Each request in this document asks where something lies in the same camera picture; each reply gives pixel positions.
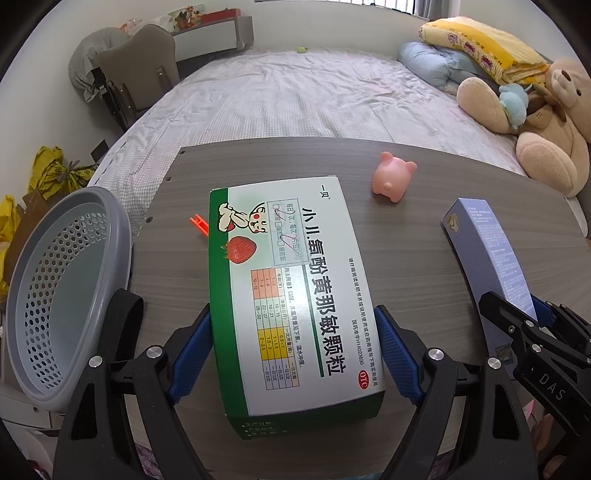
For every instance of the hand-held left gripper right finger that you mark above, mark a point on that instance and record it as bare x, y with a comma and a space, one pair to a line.
397, 355

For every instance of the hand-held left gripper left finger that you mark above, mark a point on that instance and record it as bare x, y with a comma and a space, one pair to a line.
189, 360

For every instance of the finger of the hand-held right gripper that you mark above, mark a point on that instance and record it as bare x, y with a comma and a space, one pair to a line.
542, 311
505, 314

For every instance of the lavender cardboard box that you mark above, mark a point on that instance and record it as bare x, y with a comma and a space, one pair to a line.
489, 249

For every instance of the green and white medicine box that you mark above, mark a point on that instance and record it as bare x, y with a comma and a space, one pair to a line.
295, 286

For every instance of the grey perforated plastic basket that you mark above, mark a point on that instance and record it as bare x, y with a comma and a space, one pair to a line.
55, 277

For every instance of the purple fuzzy mat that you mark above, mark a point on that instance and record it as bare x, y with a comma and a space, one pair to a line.
145, 466

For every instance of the orange plastic clip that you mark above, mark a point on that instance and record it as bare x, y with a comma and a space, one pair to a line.
198, 225

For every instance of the beige teddy bear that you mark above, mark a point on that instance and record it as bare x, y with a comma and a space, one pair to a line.
554, 138

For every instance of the pink pig toy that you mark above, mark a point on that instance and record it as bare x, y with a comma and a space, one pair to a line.
392, 177

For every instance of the small blue plush toy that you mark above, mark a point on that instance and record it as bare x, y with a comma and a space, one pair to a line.
513, 104

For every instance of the brown cardboard box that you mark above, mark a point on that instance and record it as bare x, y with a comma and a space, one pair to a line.
32, 203

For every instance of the yellow plastic bag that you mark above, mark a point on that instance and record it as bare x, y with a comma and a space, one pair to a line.
8, 226

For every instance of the yellow bag with ribbon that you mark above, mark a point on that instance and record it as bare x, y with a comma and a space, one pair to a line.
51, 170

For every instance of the light blue pillow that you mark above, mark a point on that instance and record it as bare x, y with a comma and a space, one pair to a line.
434, 64

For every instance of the yellow folded blanket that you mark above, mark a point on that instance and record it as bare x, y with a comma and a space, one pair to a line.
485, 46

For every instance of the bed with white sheet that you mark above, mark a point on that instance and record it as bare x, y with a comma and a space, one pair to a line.
300, 101

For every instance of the grey chair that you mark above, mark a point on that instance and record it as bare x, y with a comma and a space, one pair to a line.
138, 60

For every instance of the grey cloth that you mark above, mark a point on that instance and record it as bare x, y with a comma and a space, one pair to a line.
85, 60

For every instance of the grey and white desk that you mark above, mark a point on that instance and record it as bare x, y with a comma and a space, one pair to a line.
207, 34

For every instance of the printed tin box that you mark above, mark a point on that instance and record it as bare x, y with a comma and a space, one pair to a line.
184, 16

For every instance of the red box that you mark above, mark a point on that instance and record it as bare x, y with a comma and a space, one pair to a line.
219, 16

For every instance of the wall socket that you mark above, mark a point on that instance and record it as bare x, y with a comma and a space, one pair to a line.
99, 151

